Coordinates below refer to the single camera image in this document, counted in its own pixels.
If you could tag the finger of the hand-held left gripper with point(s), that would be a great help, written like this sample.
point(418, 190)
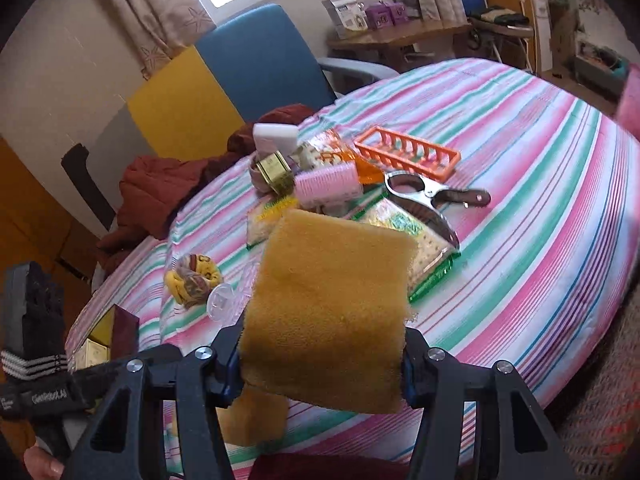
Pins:
point(107, 375)

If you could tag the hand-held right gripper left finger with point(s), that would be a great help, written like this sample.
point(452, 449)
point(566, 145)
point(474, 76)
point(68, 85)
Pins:
point(234, 360)

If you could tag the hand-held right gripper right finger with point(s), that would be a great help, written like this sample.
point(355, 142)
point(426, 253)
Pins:
point(407, 375)

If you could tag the dark red gift box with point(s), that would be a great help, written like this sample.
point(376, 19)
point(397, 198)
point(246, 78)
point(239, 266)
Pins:
point(125, 332)

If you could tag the clear plastic cup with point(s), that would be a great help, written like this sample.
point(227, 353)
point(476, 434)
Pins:
point(222, 302)

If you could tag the yellow sponge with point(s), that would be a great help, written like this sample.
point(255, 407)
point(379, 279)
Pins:
point(325, 310)
point(255, 420)

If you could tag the steel spring clip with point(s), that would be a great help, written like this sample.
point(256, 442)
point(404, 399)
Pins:
point(425, 210)

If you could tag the pink cloth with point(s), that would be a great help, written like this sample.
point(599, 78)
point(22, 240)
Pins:
point(256, 181)

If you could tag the green and gold small box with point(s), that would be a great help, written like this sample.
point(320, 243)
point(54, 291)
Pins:
point(275, 170)

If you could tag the orange plastic basket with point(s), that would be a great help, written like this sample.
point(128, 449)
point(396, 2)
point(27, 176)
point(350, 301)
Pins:
point(440, 162)

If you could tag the orange printed snack packet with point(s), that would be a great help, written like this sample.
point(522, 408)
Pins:
point(327, 152)

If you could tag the desktop with striped tablecloth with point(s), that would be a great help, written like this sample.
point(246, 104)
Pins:
point(525, 210)

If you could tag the person's left hand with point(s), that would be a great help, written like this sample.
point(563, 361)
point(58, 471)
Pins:
point(42, 465)

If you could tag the cream carton box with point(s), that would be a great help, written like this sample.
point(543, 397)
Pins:
point(92, 355)

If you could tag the orange wooden wardrobe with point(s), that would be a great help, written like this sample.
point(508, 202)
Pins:
point(30, 210)

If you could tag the black chair part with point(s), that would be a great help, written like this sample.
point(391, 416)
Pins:
point(87, 185)

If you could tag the dark red jacket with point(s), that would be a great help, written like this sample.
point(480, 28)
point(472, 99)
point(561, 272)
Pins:
point(150, 185)

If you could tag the grey chair back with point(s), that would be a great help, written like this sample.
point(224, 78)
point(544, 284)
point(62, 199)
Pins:
point(120, 135)

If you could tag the woven rattan seat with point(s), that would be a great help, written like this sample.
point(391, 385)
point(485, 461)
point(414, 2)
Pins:
point(600, 410)

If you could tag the white foam block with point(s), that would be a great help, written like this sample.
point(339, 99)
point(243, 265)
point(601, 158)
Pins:
point(275, 136)

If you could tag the yellow chair back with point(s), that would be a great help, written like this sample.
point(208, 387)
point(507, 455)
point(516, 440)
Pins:
point(185, 110)

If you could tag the blue chair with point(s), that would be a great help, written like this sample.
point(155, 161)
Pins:
point(265, 60)

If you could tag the starfish print curtain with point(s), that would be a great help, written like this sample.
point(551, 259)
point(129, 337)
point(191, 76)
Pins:
point(150, 0)

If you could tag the wooden desk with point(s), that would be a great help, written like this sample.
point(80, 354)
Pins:
point(400, 35)

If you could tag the purple box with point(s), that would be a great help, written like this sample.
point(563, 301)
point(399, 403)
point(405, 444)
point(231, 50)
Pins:
point(400, 12)
point(378, 17)

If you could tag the white grey carton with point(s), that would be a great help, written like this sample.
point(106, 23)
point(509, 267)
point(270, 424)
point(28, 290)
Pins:
point(350, 17)

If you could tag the folding table with clothes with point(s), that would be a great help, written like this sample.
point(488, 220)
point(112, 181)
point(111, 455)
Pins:
point(500, 22)

